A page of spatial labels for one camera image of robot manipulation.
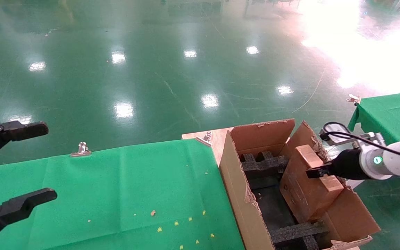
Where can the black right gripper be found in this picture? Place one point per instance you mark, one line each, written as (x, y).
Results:
(347, 166)

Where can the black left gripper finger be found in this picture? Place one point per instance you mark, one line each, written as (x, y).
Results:
(16, 206)
(19, 130)

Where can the small brown cardboard box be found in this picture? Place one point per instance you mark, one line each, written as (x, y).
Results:
(307, 198)

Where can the large open cardboard carton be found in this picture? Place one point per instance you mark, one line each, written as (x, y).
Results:
(234, 180)

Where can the white table leg tube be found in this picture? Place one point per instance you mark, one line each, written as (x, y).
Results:
(352, 183)

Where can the black foam insert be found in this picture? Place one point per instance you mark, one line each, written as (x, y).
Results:
(264, 163)
(297, 232)

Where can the silver binder clip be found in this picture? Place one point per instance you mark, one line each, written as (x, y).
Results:
(205, 138)
(354, 99)
(81, 150)

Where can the green tablecloth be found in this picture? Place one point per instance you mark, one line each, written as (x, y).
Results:
(99, 194)

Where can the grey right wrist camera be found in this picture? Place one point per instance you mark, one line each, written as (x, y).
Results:
(335, 138)

